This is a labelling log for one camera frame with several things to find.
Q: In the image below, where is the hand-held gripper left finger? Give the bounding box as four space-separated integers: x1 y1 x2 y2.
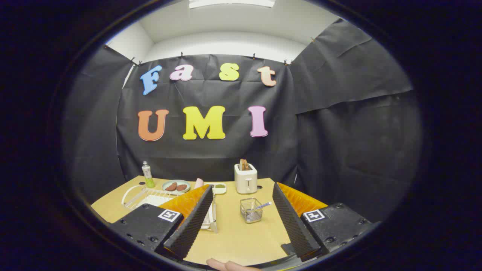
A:
111 184 214 261

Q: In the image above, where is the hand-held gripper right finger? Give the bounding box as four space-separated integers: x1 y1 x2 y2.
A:
272 182 373 263

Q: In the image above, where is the metal wire basket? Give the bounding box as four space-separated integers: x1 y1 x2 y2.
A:
240 198 263 224

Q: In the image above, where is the white wire dish rack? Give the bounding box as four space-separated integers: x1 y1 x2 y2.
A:
121 184 219 234

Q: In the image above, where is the white divided sauce dish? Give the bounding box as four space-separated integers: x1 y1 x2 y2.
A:
205 182 227 195

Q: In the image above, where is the pale green plate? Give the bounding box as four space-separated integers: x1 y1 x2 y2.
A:
162 180 191 193

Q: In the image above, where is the cream toaster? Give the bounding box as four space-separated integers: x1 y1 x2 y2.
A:
234 163 258 195

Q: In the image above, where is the clear bottle with green liquid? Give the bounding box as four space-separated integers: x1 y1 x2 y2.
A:
142 161 156 189

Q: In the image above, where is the black backdrop cloth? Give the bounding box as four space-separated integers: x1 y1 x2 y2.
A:
62 19 422 222

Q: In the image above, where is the ceiling light panel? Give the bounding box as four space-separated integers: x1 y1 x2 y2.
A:
188 0 275 9

